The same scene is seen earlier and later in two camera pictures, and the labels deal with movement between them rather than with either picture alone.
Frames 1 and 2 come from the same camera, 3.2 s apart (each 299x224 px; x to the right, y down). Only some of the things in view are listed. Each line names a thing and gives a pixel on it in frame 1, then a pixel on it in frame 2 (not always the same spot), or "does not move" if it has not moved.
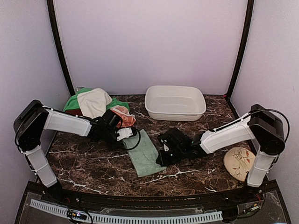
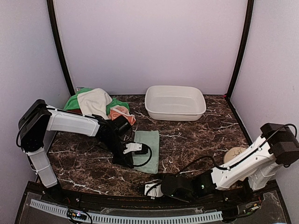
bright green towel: (72, 102) does not move
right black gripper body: (177, 156) to (190, 199)
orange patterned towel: (128, 120) does not move
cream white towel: (93, 103) does not move
